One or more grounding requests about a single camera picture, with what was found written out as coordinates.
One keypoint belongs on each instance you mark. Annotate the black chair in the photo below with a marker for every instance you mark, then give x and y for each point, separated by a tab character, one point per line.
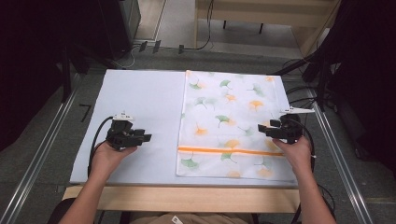
59	213

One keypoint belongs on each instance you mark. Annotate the person's left hand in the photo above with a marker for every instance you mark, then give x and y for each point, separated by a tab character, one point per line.
106	161

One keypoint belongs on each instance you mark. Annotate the black cabinet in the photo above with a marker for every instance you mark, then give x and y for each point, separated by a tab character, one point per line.
106	28

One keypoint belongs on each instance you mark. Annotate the person's tan clothing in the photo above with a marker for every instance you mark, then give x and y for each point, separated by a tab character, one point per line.
202	218

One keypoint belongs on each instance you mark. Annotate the light wooden bench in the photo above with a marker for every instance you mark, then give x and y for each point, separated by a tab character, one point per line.
249	12

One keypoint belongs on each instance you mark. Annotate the metal floor rail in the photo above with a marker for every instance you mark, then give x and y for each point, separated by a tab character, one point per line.
37	161
339	161

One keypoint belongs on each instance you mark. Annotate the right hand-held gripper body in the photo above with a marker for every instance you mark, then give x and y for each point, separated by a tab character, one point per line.
289	129

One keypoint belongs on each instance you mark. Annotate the person's right hand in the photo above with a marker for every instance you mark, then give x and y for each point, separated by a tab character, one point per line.
299	157

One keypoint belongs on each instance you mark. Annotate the wooden table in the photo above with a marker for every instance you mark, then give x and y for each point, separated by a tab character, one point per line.
186	199

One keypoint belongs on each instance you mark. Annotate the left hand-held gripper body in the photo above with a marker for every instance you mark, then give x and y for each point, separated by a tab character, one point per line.
120	137

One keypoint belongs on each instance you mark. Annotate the dark curtain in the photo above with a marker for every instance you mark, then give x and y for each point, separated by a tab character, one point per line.
28	62
367	77

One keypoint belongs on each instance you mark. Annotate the white table mat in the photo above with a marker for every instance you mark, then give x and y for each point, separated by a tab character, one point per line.
140	99

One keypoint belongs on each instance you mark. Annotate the white leaf-print pillowcase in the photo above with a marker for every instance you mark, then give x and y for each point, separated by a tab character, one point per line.
230	124

